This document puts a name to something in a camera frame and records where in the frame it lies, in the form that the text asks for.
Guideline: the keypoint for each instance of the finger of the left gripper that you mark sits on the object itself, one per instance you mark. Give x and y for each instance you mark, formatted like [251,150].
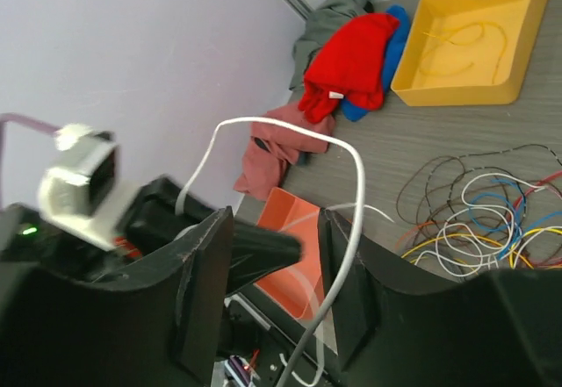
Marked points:
[152,222]

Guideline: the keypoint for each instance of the orange plastic bin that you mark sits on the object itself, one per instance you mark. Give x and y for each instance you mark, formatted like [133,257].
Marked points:
[299,280]

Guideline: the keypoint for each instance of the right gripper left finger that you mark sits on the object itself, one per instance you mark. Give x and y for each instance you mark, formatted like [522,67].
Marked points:
[155,322]

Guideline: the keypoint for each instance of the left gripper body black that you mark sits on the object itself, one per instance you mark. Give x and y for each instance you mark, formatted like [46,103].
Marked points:
[52,246]

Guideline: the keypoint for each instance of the blue cloth under red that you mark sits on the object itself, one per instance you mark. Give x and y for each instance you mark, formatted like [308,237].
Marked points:
[393,53]

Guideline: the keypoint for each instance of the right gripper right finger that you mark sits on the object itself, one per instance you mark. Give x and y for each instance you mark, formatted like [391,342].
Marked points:
[399,325]

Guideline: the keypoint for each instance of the pink cloth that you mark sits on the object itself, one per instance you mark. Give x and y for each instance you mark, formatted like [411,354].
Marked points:
[273,148]

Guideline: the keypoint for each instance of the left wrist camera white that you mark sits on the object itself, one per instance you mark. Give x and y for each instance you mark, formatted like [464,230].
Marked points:
[81,192]

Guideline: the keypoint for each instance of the yellow plastic bin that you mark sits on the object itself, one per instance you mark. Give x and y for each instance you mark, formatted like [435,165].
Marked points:
[467,52]

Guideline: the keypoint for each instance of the grey cloth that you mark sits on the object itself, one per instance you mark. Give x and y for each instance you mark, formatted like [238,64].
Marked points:
[320,26]

